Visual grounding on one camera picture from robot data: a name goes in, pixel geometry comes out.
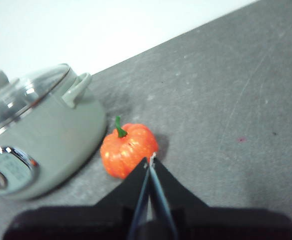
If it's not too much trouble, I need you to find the orange toy pumpkin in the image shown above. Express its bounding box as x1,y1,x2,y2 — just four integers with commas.
100,115,160,180

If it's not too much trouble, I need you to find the pale green electric pot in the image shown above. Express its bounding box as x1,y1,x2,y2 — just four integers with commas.
0,71,108,201

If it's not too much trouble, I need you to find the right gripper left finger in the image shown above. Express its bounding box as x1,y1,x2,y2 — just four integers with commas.
2,157,151,240

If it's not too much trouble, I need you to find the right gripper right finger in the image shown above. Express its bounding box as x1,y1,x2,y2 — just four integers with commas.
149,155,292,240

